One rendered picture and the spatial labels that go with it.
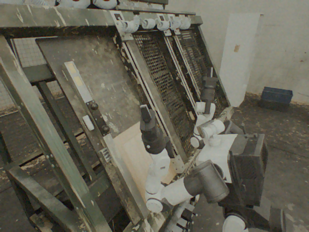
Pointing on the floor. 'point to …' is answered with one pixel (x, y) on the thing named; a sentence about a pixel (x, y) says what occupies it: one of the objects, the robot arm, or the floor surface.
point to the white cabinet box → (239, 53)
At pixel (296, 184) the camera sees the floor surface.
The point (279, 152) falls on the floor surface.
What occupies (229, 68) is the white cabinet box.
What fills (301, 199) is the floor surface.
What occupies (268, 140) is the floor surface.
